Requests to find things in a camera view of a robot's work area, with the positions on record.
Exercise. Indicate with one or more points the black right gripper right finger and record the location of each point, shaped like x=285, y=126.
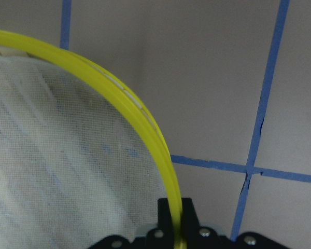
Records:
x=189, y=218

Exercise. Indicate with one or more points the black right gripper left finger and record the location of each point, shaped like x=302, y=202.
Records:
x=164, y=215

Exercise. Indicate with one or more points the yellow bamboo steamer top tier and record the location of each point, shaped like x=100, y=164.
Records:
x=124, y=100

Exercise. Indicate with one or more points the white cloth liner top steamer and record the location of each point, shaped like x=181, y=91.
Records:
x=72, y=169

